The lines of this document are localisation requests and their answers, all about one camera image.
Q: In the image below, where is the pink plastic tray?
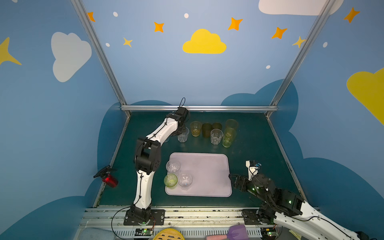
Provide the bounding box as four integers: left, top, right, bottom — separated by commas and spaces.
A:
165, 153, 232, 198

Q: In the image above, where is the clear faceted glass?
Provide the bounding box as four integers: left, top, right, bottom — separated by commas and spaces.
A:
211, 129, 224, 145
177, 127, 190, 143
178, 173, 193, 190
166, 160, 181, 176

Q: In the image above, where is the small green cup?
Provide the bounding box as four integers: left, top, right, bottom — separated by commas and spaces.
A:
164, 173, 178, 189

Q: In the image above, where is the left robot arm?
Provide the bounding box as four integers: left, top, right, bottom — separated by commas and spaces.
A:
127, 107, 190, 224

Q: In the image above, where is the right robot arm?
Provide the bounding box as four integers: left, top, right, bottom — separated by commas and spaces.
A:
229, 173, 369, 240

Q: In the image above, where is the yellow transparent cup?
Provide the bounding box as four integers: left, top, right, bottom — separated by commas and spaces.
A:
190, 121, 202, 137

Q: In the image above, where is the clear faceted glass back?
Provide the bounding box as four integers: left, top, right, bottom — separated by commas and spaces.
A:
177, 127, 190, 143

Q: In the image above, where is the brown textured cup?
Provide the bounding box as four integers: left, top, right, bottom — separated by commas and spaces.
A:
202, 123, 213, 138
212, 122, 223, 130

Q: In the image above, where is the brown textured cup rear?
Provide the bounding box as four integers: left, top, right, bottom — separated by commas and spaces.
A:
212, 122, 223, 130

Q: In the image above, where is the tall green cup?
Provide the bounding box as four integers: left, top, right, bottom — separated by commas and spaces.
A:
222, 128, 237, 148

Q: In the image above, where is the purple toy shovel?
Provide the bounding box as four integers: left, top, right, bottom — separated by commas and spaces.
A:
206, 225, 249, 240

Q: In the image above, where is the tall yellow cup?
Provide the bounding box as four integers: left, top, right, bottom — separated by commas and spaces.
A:
225, 119, 239, 130

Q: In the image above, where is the yellow snack packet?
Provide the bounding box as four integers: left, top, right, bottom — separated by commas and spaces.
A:
289, 230, 302, 240

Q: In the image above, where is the yellow round lid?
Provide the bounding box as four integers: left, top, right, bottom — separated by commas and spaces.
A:
153, 228, 185, 240

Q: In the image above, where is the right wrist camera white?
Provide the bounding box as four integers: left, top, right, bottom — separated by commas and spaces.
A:
246, 161, 262, 181

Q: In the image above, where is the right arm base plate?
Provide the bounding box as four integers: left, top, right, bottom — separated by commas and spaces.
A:
242, 209, 275, 225

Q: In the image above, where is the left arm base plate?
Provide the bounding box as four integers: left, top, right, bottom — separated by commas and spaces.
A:
123, 208, 165, 226

